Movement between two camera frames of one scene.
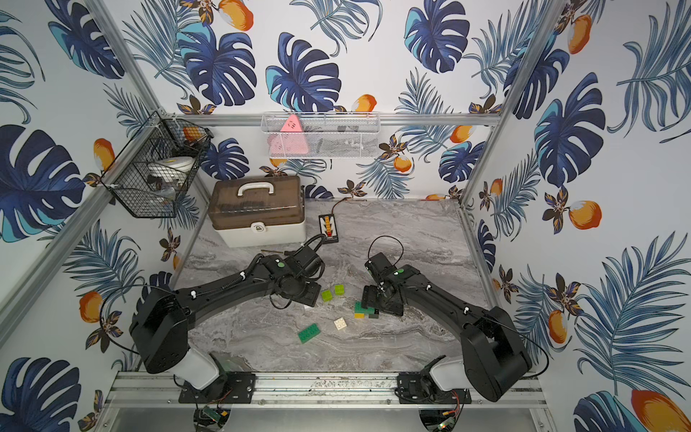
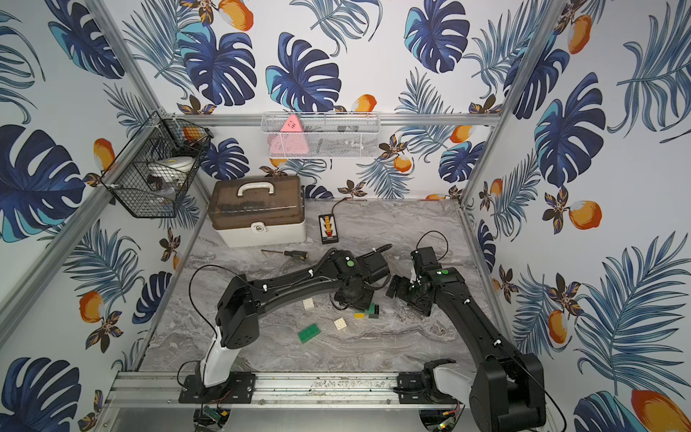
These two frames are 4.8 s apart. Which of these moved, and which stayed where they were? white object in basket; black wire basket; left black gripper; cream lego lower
Moved: left black gripper
Stayed: cream lego lower; white object in basket; black wire basket
